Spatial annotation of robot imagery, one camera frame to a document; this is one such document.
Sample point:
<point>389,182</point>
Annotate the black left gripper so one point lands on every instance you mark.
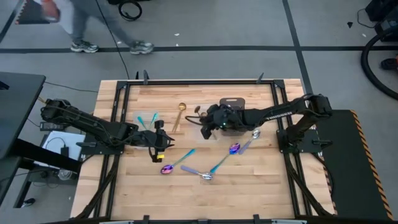
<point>157,138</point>

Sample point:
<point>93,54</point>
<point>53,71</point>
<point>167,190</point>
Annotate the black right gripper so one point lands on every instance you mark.
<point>225,118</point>

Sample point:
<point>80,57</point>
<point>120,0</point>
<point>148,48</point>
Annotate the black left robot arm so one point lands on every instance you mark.
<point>93,127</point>

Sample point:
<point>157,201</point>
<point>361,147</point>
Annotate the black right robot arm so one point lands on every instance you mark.
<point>280,113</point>

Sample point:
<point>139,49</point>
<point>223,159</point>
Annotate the dark grey plastic bin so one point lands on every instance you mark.
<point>231,101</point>

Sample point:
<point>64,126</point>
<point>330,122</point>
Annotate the white sheet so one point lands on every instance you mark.
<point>74,140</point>

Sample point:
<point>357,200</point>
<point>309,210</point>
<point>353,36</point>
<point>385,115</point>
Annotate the small black power adapter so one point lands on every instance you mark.
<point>64,151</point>

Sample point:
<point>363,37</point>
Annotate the clear round cup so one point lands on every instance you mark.
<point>64,175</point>

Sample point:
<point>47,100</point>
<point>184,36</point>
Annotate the black power brick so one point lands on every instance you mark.
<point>51,126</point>

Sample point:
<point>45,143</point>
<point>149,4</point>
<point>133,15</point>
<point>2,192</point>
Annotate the person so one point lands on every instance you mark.
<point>80,25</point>

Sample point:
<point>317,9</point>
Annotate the black platform hazard stripe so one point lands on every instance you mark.
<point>348,174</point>

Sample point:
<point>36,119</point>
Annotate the dark grey desk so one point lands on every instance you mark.
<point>18,109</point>

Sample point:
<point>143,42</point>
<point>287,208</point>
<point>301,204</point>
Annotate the small black scrap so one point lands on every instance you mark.
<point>350,24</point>

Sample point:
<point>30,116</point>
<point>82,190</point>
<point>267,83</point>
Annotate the black mat striped edge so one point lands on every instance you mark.
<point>31,14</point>

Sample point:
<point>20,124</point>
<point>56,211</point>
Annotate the black rounded object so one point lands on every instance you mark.
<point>390,64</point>

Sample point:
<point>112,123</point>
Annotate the black floor equipment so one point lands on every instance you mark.
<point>385,12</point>

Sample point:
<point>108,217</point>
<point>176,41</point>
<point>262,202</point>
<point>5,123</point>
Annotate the black aluminium rig frame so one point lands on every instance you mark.
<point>199,82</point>

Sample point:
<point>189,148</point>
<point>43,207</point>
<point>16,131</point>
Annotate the black frame clamp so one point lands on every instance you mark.
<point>256,217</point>
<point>146,218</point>
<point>136,75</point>

